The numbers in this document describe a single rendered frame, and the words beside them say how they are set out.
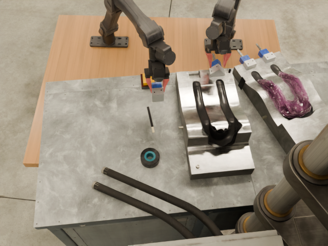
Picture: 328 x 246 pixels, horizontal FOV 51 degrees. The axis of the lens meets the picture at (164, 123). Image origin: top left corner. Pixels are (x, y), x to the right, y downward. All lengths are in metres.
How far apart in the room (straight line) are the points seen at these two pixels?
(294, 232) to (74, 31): 1.49
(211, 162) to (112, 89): 0.60
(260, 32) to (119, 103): 0.87
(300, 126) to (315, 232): 0.68
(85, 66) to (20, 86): 1.15
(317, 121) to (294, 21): 1.91
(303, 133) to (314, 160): 0.86
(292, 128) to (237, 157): 0.26
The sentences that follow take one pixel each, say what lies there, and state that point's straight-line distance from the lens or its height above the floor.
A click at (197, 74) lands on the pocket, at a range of 1.65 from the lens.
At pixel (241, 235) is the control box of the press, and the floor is 1.47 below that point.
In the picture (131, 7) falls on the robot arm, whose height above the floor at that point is 1.22.
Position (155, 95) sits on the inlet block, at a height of 0.96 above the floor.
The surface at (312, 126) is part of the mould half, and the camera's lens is 1.57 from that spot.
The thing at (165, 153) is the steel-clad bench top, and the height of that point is 0.80.
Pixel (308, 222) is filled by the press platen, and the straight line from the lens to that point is 0.95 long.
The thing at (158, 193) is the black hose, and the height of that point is 0.89.
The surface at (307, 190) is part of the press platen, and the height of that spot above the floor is 1.53.
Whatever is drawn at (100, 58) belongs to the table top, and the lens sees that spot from 1.81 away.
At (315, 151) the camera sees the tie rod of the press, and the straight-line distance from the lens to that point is 0.66.
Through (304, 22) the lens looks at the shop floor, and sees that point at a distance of 3.41.
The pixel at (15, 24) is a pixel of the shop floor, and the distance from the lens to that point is 3.36.
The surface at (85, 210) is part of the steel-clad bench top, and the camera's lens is 1.43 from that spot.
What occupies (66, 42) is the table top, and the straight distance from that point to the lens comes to 1.92.
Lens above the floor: 2.14
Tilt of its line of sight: 59 degrees down
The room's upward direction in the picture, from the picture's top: 2 degrees clockwise
